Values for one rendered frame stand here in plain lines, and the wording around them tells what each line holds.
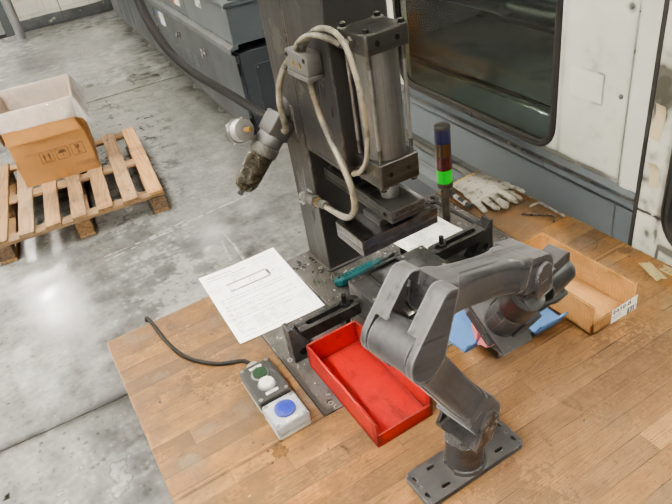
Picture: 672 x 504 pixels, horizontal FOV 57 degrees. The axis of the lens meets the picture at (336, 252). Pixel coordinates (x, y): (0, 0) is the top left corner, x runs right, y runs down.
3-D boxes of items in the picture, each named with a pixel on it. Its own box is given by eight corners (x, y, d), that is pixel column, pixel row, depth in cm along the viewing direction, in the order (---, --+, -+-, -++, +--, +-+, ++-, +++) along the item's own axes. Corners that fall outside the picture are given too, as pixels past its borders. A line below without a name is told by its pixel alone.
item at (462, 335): (469, 357, 110) (469, 345, 108) (417, 312, 121) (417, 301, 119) (499, 341, 112) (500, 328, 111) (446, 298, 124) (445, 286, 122)
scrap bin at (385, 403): (378, 448, 107) (374, 426, 104) (310, 366, 126) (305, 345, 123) (433, 414, 111) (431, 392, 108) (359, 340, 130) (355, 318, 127)
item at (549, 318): (541, 338, 120) (541, 327, 118) (487, 299, 132) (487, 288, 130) (567, 323, 122) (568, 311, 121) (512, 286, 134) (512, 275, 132)
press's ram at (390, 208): (368, 271, 120) (348, 131, 103) (305, 219, 139) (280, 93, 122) (441, 236, 126) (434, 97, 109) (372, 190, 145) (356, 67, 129)
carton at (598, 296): (591, 339, 122) (595, 309, 118) (501, 279, 141) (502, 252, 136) (635, 311, 126) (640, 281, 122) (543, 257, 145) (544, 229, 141)
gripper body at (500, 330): (493, 292, 107) (510, 273, 101) (528, 342, 104) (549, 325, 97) (464, 307, 105) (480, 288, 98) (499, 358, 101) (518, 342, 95)
